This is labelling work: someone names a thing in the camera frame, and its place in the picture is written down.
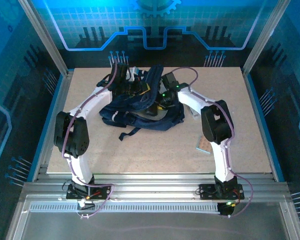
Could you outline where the navy blue backpack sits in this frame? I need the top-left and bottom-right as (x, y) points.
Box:
(95, 64), (186, 142)

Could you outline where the blue notepad with orange pattern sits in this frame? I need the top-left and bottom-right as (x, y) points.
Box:
(195, 134), (212, 154)

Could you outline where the black controller box with LED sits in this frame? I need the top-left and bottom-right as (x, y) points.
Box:
(217, 201), (236, 217)

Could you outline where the white plug connector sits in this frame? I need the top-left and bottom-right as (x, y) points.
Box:
(77, 199), (96, 211)

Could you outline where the aluminium frame rail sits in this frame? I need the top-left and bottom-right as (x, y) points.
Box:
(21, 172), (292, 201)

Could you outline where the aluminium frame post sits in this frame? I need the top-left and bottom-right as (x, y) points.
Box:
(241, 0), (292, 77)
(17, 0), (70, 77)

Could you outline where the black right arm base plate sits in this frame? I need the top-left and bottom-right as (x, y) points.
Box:
(199, 183), (246, 201)

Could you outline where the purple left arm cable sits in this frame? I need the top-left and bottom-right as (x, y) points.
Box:
(61, 63), (119, 219)

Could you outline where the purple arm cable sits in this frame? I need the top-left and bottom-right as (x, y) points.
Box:
(61, 63), (119, 219)
(168, 66), (255, 218)

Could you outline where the slotted grey cable duct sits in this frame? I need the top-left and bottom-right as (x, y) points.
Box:
(29, 203), (221, 214)

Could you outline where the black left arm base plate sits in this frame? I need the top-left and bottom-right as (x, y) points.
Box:
(65, 183), (111, 201)

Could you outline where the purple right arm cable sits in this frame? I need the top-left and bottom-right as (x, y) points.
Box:
(168, 66), (255, 218)

